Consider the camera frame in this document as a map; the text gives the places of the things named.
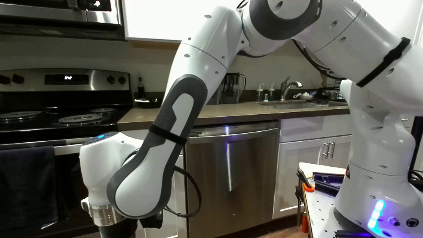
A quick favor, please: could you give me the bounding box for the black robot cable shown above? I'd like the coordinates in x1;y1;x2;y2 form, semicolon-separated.
163;165;204;220

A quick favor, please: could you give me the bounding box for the dark towel on oven handle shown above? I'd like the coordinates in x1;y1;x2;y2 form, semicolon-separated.
0;147;58;235

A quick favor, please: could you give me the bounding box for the orange black clamp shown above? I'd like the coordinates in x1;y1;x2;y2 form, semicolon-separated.
295;169;315;233

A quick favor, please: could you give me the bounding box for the black stainless electric stove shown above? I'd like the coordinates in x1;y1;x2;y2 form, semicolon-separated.
0;69;132;238

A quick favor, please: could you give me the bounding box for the robot mounting table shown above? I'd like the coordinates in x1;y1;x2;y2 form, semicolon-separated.
298;161;376;238

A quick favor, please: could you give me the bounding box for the white lower cabinet with drawer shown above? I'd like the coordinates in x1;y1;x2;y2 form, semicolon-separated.
120;126;188;238

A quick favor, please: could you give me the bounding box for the stainless microwave above stove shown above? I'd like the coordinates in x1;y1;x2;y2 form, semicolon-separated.
0;0;124;41

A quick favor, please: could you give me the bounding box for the white sink cabinet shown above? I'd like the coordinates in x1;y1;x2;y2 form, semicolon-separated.
273;114;352;218

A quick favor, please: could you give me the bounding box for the stainless steel dishwasher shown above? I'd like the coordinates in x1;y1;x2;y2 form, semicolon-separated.
184;122;279;238

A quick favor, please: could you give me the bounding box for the dark bottle on counter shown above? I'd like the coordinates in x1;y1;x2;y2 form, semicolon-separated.
138;77;146;98

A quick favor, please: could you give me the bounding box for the chrome kitchen faucet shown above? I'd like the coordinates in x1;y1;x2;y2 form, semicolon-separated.
280;77;303;101

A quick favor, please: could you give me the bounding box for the knife block on counter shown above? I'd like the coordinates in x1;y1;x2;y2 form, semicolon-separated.
209;73;247;104

